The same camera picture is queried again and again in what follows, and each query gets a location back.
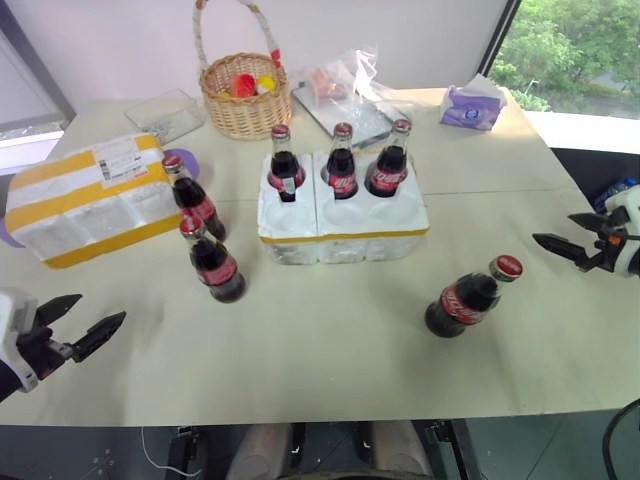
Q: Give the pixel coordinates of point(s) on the red orange toy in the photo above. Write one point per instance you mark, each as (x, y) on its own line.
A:
(242, 85)

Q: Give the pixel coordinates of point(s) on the black window frame post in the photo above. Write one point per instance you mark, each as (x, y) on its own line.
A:
(500, 35)

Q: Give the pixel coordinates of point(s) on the glass cola bottle red cap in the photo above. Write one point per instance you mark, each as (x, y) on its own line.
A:
(285, 172)
(197, 202)
(217, 270)
(390, 175)
(462, 305)
(341, 175)

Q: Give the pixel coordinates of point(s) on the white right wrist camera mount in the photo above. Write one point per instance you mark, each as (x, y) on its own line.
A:
(631, 200)

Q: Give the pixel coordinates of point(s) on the clear plastic bag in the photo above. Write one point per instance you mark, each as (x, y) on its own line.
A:
(345, 75)
(372, 122)

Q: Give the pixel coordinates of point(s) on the purple round tab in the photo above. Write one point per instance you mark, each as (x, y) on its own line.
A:
(187, 160)
(7, 235)

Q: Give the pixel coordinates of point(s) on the yellow toy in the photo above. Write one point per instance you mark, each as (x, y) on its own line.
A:
(266, 85)

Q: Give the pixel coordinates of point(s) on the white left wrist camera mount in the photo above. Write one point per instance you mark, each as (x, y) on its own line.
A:
(12, 310)

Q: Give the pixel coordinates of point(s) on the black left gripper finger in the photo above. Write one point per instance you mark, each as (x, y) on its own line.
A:
(97, 335)
(57, 307)

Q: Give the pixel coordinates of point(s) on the white foam bottle holder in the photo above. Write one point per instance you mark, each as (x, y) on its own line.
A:
(345, 240)

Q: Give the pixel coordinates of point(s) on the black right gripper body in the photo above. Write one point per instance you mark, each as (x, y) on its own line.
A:
(612, 235)

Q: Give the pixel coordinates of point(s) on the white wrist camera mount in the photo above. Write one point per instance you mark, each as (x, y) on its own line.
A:
(12, 310)
(631, 200)

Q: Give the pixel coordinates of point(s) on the black table leg bracket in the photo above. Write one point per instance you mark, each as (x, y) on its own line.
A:
(185, 450)
(450, 445)

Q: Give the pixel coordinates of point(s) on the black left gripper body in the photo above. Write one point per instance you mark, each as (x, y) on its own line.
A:
(42, 350)

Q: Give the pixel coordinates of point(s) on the purple tissue pack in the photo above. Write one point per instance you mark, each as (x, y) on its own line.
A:
(470, 112)

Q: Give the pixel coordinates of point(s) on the foam box with yellow tape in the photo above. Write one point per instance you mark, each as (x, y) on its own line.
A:
(90, 220)

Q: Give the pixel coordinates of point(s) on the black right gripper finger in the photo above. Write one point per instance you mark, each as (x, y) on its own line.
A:
(592, 221)
(570, 250)

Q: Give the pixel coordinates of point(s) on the blue plastic bottle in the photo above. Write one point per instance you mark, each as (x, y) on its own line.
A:
(612, 192)

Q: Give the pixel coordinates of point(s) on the clear plastic tray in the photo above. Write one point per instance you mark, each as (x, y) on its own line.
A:
(165, 115)

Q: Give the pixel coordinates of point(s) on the grey rounded shape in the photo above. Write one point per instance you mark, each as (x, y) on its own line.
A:
(260, 450)
(395, 447)

